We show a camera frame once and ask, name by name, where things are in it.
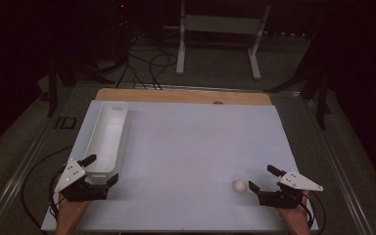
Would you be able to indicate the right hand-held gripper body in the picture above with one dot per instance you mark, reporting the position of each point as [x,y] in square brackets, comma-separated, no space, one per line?
[280,197]

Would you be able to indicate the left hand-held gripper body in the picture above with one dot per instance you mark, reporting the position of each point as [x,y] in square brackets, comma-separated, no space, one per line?
[78,191]

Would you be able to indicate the small white ball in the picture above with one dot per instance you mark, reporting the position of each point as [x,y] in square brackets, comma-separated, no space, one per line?
[239,186]

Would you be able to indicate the long white plastic bin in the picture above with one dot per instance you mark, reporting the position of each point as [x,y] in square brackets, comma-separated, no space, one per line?
[106,140]

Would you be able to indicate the person's left hand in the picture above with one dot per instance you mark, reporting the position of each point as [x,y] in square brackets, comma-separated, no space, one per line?
[69,210]

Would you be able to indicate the person's right hand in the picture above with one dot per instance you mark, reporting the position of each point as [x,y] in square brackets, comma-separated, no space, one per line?
[297,215]

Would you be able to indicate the white flat board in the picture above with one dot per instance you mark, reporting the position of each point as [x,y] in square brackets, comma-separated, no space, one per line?
[189,150]

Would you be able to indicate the black tripod stand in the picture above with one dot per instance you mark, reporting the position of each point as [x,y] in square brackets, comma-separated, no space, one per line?
[322,104]
[53,91]

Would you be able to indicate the small black rectangular frame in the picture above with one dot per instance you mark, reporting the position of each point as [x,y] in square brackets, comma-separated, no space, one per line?
[68,123]

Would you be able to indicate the white metal stand frame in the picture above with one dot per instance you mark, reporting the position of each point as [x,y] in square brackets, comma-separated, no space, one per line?
[222,24]

